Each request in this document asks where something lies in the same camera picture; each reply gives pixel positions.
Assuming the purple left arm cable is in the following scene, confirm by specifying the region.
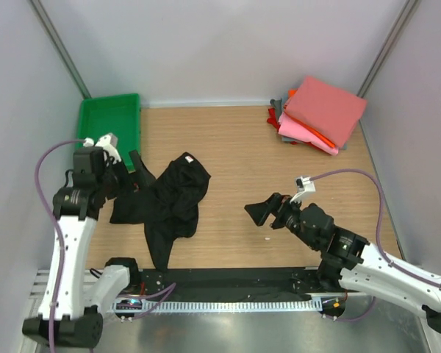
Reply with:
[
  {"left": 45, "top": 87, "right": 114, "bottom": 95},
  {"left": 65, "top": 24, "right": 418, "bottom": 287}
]
[{"left": 35, "top": 138, "right": 177, "bottom": 353}]

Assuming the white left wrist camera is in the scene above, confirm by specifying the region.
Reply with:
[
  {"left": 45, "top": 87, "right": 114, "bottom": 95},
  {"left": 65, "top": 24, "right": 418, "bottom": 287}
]
[{"left": 82, "top": 133, "right": 122, "bottom": 164}]

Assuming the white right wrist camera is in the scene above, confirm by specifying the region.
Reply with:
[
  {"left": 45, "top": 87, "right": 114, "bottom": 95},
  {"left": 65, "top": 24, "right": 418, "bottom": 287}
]
[{"left": 290, "top": 176, "right": 316, "bottom": 204}]

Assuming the aluminium corner post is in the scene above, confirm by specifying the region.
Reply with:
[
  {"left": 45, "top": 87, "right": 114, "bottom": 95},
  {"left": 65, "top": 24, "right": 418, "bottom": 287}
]
[
  {"left": 29, "top": 0, "right": 92, "bottom": 99},
  {"left": 356, "top": 0, "right": 422, "bottom": 100}
]

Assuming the aluminium frame rail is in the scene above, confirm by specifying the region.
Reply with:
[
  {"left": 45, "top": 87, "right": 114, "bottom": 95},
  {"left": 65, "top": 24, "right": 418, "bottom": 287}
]
[{"left": 29, "top": 270, "right": 49, "bottom": 299}]

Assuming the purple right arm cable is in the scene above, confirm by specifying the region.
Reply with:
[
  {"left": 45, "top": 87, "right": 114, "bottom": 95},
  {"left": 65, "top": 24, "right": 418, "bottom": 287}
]
[{"left": 310, "top": 168, "right": 441, "bottom": 323}]

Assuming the right aluminium corner post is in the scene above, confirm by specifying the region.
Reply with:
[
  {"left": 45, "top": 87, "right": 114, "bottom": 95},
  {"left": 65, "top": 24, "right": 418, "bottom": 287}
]
[{"left": 356, "top": 0, "right": 422, "bottom": 100}]

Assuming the left aluminium corner post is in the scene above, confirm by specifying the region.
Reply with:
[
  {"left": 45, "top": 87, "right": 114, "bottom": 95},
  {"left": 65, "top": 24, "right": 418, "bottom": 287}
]
[{"left": 29, "top": 0, "right": 92, "bottom": 99}]

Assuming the folded red t shirt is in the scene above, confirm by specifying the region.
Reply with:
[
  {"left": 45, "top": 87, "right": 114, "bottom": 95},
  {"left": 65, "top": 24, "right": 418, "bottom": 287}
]
[{"left": 267, "top": 107, "right": 280, "bottom": 131}]

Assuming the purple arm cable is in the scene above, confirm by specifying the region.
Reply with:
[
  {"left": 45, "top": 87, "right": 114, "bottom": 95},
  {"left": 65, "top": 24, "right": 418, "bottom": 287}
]
[
  {"left": 35, "top": 138, "right": 177, "bottom": 353},
  {"left": 310, "top": 168, "right": 441, "bottom": 323}
]

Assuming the folded orange t shirt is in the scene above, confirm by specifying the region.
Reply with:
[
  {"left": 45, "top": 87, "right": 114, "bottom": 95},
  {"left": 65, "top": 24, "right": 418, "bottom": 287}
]
[{"left": 287, "top": 89, "right": 336, "bottom": 148}]

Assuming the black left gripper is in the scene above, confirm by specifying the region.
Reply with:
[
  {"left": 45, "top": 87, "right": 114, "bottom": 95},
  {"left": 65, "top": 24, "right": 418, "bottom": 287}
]
[{"left": 97, "top": 150, "right": 155, "bottom": 199}]

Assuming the folded salmon pink t shirt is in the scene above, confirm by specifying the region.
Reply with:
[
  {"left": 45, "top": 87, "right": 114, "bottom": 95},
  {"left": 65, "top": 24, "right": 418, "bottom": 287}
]
[{"left": 284, "top": 76, "right": 368, "bottom": 149}]

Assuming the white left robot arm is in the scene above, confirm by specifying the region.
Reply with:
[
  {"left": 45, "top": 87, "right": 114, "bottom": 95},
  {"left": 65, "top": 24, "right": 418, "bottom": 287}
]
[{"left": 22, "top": 146, "right": 154, "bottom": 349}]

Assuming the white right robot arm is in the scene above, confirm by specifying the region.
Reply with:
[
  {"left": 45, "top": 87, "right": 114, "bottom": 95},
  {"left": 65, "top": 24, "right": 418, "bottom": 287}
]
[{"left": 244, "top": 193, "right": 441, "bottom": 334}]

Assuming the white slotted cable duct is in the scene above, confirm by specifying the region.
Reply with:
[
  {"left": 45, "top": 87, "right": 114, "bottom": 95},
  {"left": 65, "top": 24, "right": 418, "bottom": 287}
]
[{"left": 111, "top": 299, "right": 323, "bottom": 315}]

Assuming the folded light pink t shirt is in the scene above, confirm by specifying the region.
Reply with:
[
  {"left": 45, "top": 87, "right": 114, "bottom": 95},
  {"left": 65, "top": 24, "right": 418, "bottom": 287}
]
[{"left": 279, "top": 113, "right": 339, "bottom": 155}]

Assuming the folded grey t shirt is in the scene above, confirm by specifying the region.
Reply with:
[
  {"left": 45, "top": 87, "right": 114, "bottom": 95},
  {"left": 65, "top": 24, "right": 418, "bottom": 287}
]
[{"left": 270, "top": 97, "right": 289, "bottom": 115}]

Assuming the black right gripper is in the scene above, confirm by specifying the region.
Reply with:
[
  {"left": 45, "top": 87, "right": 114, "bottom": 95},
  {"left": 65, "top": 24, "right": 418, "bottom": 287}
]
[{"left": 244, "top": 192, "right": 318, "bottom": 249}]

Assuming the black t shirt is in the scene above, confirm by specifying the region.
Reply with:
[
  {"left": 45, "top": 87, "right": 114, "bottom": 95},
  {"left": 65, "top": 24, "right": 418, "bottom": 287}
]
[{"left": 110, "top": 152, "right": 211, "bottom": 272}]

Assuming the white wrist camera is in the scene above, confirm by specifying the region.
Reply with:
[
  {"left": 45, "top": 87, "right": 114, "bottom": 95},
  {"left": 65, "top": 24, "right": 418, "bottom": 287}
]
[
  {"left": 82, "top": 133, "right": 122, "bottom": 164},
  {"left": 290, "top": 176, "right": 316, "bottom": 204}
]

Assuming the green plastic bin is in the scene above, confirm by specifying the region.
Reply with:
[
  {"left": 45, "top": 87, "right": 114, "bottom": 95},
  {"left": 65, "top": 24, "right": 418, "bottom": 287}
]
[{"left": 76, "top": 93, "right": 140, "bottom": 171}]

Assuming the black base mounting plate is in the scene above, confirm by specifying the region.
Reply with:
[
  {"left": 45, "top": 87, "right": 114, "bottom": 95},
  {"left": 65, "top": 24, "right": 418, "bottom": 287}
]
[{"left": 140, "top": 267, "right": 345, "bottom": 301}]

